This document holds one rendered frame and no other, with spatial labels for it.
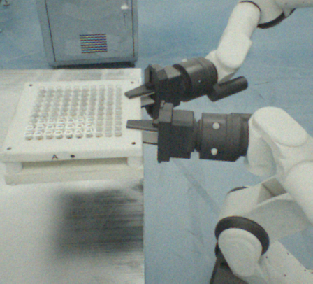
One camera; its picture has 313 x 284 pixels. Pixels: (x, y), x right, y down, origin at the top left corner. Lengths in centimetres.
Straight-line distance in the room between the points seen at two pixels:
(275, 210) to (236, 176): 110
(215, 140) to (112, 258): 29
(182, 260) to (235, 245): 70
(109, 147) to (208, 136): 18
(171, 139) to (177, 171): 144
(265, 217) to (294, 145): 45
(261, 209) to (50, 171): 57
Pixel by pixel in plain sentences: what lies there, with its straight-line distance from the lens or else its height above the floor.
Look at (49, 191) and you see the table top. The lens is 99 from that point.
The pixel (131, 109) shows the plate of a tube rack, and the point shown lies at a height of 101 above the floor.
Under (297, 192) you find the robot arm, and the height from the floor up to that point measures 99.
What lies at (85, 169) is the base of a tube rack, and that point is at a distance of 81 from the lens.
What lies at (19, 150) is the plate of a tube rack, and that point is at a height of 101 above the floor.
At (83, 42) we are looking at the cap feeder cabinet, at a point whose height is 22.
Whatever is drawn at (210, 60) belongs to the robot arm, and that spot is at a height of 103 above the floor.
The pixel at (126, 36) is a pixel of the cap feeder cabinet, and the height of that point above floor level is 25.
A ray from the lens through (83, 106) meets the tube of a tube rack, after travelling 87.
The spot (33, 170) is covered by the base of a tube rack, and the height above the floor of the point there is 96.
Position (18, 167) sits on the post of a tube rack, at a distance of 83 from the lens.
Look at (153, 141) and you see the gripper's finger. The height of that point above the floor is 99.
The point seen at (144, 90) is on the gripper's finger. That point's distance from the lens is 91.
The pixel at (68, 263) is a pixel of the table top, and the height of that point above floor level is 82.
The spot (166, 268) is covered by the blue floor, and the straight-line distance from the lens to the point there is 185.
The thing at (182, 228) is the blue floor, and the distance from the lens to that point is 198.
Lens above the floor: 150
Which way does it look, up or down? 37 degrees down
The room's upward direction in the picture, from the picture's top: straight up
